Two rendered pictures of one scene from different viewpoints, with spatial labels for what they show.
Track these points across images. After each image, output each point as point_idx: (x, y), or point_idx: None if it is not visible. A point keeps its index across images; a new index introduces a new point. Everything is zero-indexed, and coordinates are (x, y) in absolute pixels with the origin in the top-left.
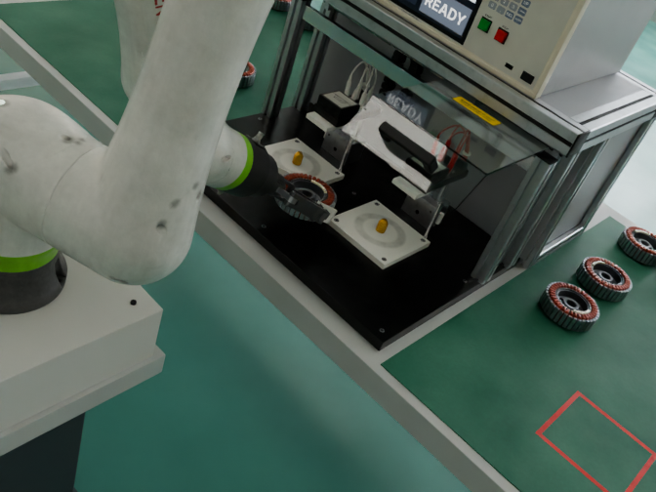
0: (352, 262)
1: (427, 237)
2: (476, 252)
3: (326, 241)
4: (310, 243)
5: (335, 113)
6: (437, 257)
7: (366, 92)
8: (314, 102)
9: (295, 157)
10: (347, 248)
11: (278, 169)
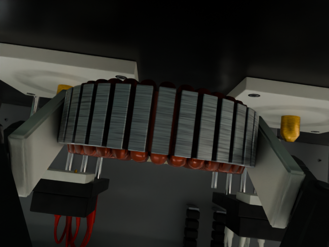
0: None
1: (33, 98)
2: (10, 96)
3: (73, 30)
4: (76, 6)
5: (248, 224)
6: (0, 81)
7: (227, 239)
8: (324, 147)
9: (293, 130)
10: (37, 38)
11: (264, 205)
